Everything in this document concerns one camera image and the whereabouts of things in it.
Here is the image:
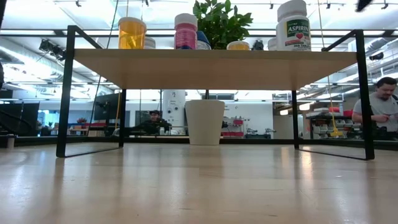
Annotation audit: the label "black background monitor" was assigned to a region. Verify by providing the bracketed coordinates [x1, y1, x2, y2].
[94, 92, 122, 122]

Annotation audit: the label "orange pill bottle white cap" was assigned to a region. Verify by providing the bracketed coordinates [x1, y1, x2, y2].
[118, 17, 147, 50]
[226, 40, 251, 51]

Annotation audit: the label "yellow hanging cable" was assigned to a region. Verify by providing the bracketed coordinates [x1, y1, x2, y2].
[326, 76, 344, 138]

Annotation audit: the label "thin dark hanging cable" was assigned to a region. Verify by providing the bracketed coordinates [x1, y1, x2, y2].
[86, 0, 120, 138]

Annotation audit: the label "person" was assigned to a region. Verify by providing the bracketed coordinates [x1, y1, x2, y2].
[351, 77, 398, 138]
[132, 109, 172, 136]

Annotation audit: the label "green plant in white pot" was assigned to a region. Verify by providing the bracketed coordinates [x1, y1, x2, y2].
[185, 0, 254, 146]

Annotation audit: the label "wooden shelf black metal legs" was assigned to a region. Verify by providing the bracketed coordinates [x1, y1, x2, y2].
[55, 25, 376, 161]

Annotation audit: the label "black ceiling spotlights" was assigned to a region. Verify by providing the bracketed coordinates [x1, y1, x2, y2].
[39, 39, 66, 62]

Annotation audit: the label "white aspirin bottle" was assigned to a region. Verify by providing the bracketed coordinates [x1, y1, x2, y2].
[275, 0, 312, 52]

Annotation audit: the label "black metal table frame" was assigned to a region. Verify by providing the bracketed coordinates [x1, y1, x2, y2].
[0, 134, 398, 152]

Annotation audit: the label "rack of red bins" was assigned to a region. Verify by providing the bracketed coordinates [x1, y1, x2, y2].
[221, 117, 245, 138]

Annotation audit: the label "white cylindrical machine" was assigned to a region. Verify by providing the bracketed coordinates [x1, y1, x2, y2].
[162, 89, 187, 127]

